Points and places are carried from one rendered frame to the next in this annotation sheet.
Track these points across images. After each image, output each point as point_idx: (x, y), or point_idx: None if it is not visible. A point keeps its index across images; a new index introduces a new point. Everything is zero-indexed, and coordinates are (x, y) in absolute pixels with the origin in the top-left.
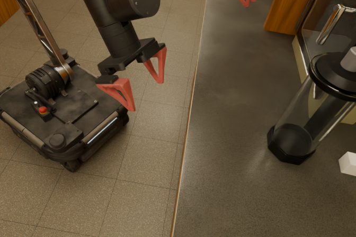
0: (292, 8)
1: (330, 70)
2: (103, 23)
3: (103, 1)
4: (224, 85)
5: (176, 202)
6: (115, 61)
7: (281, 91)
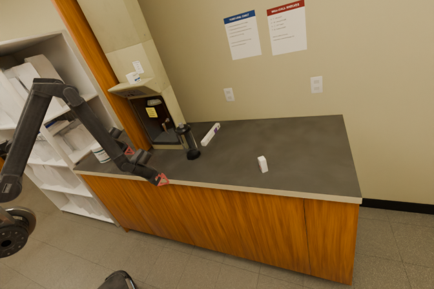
0: (142, 142)
1: (181, 129)
2: (143, 170)
3: (138, 165)
4: (164, 169)
5: (200, 240)
6: (154, 175)
7: (174, 154)
